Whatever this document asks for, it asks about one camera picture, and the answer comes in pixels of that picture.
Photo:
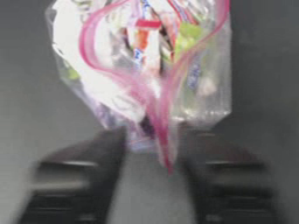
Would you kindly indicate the clear bag with pink zip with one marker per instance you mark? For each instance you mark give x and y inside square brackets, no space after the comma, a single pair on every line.
[117,73]

